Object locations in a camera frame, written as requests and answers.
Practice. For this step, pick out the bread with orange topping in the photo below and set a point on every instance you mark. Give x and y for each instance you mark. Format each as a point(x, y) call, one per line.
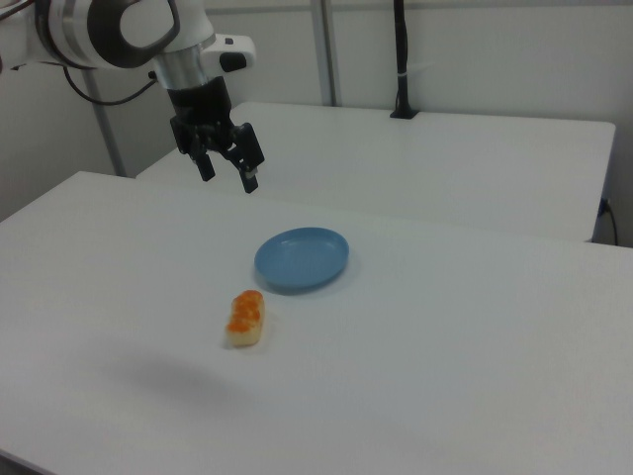
point(244, 321)

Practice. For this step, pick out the blue oval plate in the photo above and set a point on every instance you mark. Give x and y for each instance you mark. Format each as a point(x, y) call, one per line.
point(301, 257)

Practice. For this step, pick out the grey wall frame post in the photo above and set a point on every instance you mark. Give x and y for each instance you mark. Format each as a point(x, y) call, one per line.
point(106, 128)
point(327, 49)

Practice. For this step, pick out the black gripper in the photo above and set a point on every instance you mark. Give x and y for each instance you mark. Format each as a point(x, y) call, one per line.
point(200, 106)

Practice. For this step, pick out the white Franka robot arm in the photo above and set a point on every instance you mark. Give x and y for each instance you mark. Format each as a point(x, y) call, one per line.
point(49, 29)

